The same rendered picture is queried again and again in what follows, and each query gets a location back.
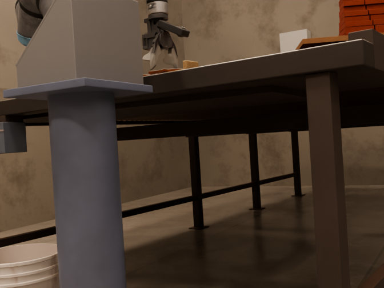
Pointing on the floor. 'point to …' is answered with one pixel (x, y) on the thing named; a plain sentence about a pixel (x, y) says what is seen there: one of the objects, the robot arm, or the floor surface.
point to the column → (86, 177)
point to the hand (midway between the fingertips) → (166, 71)
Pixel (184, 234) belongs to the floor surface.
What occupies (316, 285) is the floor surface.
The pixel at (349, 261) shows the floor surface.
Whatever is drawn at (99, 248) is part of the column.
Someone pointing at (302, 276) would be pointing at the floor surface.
